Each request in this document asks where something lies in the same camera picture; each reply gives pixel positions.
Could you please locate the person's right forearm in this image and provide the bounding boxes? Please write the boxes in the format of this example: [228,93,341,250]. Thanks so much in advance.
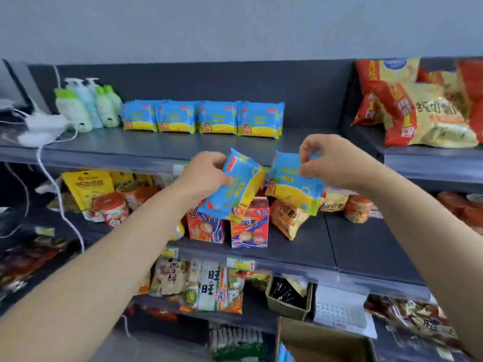
[354,171,483,360]

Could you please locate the brown gift snack bag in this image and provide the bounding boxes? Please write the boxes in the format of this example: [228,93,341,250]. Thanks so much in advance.
[364,296,463,349]

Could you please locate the white rice cracker multipack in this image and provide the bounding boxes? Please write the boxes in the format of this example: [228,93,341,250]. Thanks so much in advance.
[179,259,246,315]

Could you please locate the dark grey shelf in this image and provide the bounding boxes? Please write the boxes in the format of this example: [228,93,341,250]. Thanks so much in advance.
[0,58,483,362]

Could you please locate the orange lidded snack jar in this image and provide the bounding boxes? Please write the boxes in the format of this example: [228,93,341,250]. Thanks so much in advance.
[344,195,374,224]

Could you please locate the red yellow snack bag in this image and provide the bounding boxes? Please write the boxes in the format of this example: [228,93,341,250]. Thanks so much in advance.
[241,270,272,292]

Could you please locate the red white snack can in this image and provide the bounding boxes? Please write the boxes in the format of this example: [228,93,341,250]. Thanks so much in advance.
[90,192,130,229]

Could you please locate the green white wafer pack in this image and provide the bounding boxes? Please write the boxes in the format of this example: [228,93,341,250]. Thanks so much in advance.
[208,323,265,361]

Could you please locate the person's left forearm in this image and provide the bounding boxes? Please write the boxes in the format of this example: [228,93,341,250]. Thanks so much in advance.
[0,184,204,362]

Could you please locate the beige woven basket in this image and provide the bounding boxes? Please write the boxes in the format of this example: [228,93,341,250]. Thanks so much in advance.
[265,277,314,322]

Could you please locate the beige rice cracker bag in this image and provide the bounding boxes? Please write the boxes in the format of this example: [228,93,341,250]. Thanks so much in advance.
[149,257,189,297]

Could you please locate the pile of red snack packets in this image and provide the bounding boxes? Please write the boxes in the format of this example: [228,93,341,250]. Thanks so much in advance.
[0,237,68,295]

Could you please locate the person's right hand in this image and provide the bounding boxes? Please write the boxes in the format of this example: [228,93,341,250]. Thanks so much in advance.
[299,133,382,193]

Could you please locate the yellow potato chip bag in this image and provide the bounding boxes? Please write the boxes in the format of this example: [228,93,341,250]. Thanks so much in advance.
[270,199,310,241]

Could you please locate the beige sachet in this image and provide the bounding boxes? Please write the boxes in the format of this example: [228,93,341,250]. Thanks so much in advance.
[283,275,308,297]

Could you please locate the bundle of dark sachets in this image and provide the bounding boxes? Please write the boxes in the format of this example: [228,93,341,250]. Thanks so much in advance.
[270,279,306,308]

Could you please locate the white perforated plastic tray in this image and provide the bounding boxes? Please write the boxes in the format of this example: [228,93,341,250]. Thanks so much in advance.
[313,284,378,339]

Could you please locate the brown cardboard box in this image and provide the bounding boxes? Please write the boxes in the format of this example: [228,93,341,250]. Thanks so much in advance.
[274,316,378,362]

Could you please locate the red blue snack box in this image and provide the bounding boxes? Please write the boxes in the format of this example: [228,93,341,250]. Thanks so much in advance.
[230,197,271,248]
[187,209,226,244]

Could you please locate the person's left hand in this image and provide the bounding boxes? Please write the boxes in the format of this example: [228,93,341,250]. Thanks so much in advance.
[175,150,234,202]

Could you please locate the white power adapter with cables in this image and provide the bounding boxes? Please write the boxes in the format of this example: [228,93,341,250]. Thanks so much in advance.
[24,113,70,132]

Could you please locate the rows of blue wipe packets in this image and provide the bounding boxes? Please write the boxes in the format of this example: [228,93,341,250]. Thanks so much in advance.
[120,100,286,140]

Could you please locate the thick white cable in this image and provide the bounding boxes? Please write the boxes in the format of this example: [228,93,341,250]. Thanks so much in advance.
[36,145,86,253]

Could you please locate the orange red snack packet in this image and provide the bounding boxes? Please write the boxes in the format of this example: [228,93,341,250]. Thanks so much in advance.
[145,307,178,322]

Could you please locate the large red yellow chip bag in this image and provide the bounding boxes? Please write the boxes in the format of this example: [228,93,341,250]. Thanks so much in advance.
[417,58,483,144]
[371,80,479,149]
[351,58,421,127]

